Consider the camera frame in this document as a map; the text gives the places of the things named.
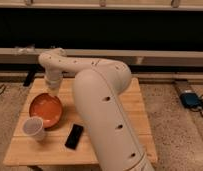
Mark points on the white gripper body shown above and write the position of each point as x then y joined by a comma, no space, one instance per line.
53,78

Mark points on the wooden table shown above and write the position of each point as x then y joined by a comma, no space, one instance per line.
25,151

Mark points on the black smartphone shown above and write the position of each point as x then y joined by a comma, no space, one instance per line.
74,136

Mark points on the orange ceramic bowl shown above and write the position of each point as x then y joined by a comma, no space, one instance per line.
48,108

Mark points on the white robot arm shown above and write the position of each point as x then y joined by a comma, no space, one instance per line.
96,88

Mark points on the blue power adapter box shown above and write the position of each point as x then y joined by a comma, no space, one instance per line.
190,100

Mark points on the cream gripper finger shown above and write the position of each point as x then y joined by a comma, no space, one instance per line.
53,92

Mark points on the white paper cup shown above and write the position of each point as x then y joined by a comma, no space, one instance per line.
33,127

